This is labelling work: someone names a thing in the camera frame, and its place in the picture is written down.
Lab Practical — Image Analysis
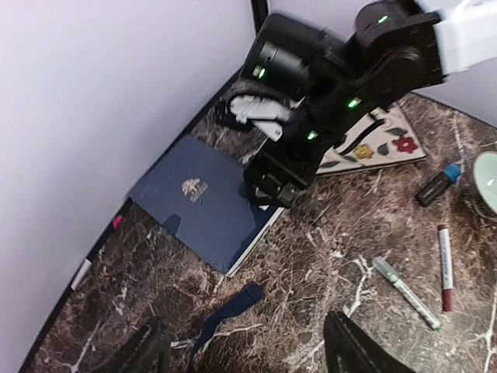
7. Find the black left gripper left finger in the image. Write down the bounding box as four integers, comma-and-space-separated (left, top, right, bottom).
96, 317, 171, 373

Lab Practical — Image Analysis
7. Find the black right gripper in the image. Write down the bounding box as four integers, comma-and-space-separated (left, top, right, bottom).
243, 128, 334, 208

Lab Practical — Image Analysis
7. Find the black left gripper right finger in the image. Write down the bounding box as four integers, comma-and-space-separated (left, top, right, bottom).
323, 311, 415, 373

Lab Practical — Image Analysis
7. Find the dark blue notebook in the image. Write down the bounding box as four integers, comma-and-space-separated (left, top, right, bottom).
129, 137, 283, 277

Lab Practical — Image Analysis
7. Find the navy blue student backpack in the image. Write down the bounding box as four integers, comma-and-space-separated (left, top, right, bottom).
190, 282, 265, 357

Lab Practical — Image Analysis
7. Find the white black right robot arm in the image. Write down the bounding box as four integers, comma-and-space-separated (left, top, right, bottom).
241, 1, 496, 207

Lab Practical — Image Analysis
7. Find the green tipped white marker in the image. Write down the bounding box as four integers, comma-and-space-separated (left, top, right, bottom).
373, 256, 442, 331

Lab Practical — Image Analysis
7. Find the floral square ceramic plate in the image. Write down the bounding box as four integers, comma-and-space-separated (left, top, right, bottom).
317, 104, 426, 176

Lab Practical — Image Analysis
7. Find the red tipped white marker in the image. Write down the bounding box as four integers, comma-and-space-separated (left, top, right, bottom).
437, 225, 454, 312

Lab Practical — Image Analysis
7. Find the small black cylinder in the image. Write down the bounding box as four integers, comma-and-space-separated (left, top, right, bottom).
415, 163, 461, 207

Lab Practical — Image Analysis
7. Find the pale green ceramic bowl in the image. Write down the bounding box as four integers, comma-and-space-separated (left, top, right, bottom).
473, 152, 496, 219

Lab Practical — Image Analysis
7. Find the pink white marker by wall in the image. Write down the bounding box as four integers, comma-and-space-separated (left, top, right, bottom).
70, 214, 123, 291

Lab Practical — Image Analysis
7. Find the black right corner frame post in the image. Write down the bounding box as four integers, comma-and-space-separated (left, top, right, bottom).
250, 0, 269, 33

